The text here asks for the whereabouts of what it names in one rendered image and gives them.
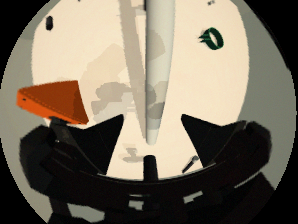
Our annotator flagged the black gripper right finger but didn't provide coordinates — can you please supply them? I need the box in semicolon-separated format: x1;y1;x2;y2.
181;115;246;168

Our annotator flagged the black cylinder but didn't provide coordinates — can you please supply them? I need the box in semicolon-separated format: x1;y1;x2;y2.
142;155;160;210
45;15;53;31

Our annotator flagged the dark green ring with tab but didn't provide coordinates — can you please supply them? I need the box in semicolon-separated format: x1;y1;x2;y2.
200;27;225;51

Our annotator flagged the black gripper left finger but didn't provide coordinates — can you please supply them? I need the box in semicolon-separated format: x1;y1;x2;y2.
51;115;125;175

